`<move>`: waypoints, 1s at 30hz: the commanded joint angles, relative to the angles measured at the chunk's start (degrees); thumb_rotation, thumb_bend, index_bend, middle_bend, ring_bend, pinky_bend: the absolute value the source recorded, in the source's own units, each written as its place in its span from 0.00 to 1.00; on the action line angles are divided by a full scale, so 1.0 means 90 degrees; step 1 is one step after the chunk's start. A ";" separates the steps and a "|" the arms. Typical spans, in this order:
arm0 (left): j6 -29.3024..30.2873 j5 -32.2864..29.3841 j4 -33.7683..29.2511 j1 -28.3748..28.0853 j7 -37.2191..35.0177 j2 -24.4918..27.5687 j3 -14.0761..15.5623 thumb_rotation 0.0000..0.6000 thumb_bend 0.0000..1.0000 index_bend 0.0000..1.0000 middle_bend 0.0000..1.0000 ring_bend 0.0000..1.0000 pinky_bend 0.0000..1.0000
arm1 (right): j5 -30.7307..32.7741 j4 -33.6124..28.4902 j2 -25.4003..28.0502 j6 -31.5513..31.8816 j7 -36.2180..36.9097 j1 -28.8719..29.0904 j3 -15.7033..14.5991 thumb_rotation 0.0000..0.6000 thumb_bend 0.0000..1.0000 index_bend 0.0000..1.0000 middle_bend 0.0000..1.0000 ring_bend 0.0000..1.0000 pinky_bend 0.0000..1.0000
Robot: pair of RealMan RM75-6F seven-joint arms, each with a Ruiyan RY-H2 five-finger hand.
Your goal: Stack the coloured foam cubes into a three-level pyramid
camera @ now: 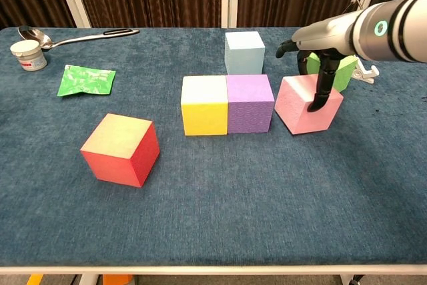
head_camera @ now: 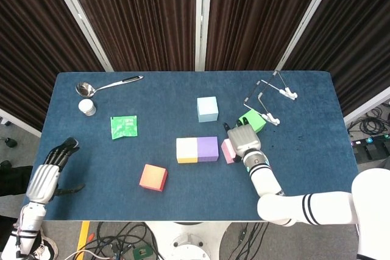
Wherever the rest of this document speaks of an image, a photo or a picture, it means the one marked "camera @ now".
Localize folding wire stand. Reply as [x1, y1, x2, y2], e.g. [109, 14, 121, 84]
[346, 0, 380, 85]

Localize green foil packet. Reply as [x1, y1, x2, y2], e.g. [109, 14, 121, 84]
[57, 64, 117, 97]

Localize purple cube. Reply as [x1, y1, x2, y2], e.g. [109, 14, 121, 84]
[226, 73, 276, 134]

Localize small white jar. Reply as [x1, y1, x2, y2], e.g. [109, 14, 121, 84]
[9, 39, 48, 72]

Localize light blue cube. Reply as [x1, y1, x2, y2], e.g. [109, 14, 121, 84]
[224, 31, 266, 75]

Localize pink cube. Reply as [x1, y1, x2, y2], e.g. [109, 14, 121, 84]
[274, 73, 344, 135]

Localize green cube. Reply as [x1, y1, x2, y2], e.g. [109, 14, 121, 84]
[306, 51, 357, 93]

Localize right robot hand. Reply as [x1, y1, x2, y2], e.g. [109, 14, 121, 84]
[275, 13, 363, 113]

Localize blue table mat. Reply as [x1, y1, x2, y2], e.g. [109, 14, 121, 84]
[0, 26, 427, 268]

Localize red cube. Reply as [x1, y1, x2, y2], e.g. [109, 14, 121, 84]
[79, 113, 161, 188]

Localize metal ladle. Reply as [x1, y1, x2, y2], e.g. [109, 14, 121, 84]
[17, 25, 140, 51]

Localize yellow cube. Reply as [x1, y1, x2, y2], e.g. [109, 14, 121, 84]
[180, 75, 230, 137]

